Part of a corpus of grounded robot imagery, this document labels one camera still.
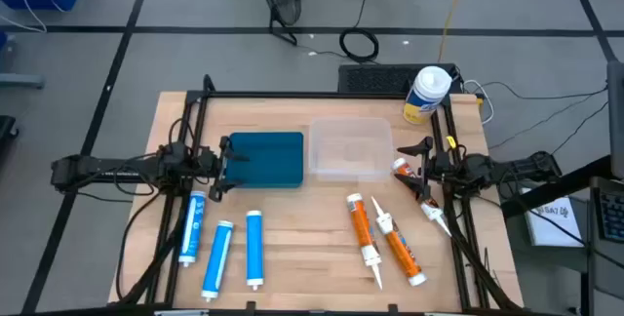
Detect coiled black cable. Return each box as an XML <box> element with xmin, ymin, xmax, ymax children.
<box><xmin>338</xmin><ymin>0</ymin><xmax>380</xmax><ymax>63</ymax></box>

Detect white cable loop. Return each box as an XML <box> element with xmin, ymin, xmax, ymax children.
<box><xmin>462</xmin><ymin>79</ymin><xmax>495</xmax><ymax>126</ymax></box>

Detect blue silicone tube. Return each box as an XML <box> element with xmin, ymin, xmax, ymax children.
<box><xmin>245</xmin><ymin>210</ymin><xmax>265</xmax><ymax>292</ymax></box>
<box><xmin>201</xmin><ymin>219</ymin><xmax>235</xmax><ymax>303</ymax></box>
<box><xmin>177</xmin><ymin>190</ymin><xmax>207</xmax><ymax>268</ymax></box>

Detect orange sealant tube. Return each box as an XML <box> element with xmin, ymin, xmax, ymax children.
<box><xmin>392</xmin><ymin>157</ymin><xmax>452</xmax><ymax>238</ymax></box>
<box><xmin>370</xmin><ymin>195</ymin><xmax>429</xmax><ymax>288</ymax></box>
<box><xmin>346</xmin><ymin>192</ymin><xmax>384</xmax><ymax>291</ymax></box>

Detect black object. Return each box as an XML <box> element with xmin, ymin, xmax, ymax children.
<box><xmin>0</xmin><ymin>114</ymin><xmax>20</xmax><ymax>161</ymax></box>

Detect black diagonal bar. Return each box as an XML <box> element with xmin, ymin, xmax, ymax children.
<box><xmin>501</xmin><ymin>154</ymin><xmax>613</xmax><ymax>219</ymax></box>

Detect clear plastic container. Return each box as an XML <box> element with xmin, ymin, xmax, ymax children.
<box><xmin>308</xmin><ymin>117</ymin><xmax>395</xmax><ymax>183</ymax></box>

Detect white paper sheet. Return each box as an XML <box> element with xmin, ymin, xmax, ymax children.
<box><xmin>519</xmin><ymin>187</ymin><xmax>584</xmax><ymax>248</ymax></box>

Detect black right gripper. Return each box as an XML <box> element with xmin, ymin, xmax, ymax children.
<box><xmin>393</xmin><ymin>136</ymin><xmax>457</xmax><ymax>204</ymax></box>

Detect Lysol wipes canister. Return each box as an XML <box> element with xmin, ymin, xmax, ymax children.
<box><xmin>402</xmin><ymin>65</ymin><xmax>453</xmax><ymax>126</ymax></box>

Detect yellow cable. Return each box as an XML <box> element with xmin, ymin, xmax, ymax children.
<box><xmin>437</xmin><ymin>0</ymin><xmax>475</xmax><ymax>63</ymax></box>

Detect teal plastic tray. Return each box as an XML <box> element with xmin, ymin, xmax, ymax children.
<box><xmin>226</xmin><ymin>131</ymin><xmax>305</xmax><ymax>189</ymax></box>

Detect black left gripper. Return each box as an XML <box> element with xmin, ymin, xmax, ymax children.
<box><xmin>197</xmin><ymin>135</ymin><xmax>251</xmax><ymax>204</ymax></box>

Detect black aluminium table frame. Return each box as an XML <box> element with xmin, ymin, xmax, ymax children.
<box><xmin>116</xmin><ymin>74</ymin><xmax>526</xmax><ymax>313</ymax></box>

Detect black keyboard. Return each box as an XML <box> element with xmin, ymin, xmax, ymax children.
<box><xmin>337</xmin><ymin>63</ymin><xmax>463</xmax><ymax>95</ymax></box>

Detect grey monitor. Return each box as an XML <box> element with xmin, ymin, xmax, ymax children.
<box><xmin>606</xmin><ymin>60</ymin><xmax>624</xmax><ymax>180</ymax></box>

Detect grey table foot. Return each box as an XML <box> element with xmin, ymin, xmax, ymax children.
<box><xmin>0</xmin><ymin>72</ymin><xmax>46</xmax><ymax>90</ymax></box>

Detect grey keyboard device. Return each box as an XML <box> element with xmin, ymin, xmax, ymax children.
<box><xmin>587</xmin><ymin>175</ymin><xmax>624</xmax><ymax>302</ymax></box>

